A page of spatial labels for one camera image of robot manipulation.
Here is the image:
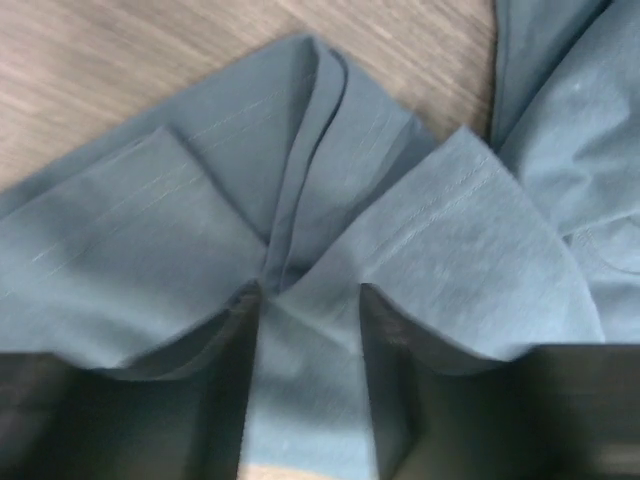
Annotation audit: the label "grey-blue t shirt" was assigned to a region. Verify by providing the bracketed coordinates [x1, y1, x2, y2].
[1, 1, 639, 479]

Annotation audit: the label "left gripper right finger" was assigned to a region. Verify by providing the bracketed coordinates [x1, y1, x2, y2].
[359, 284, 639, 479]

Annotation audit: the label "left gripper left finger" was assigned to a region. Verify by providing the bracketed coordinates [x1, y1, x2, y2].
[1, 283, 261, 480]

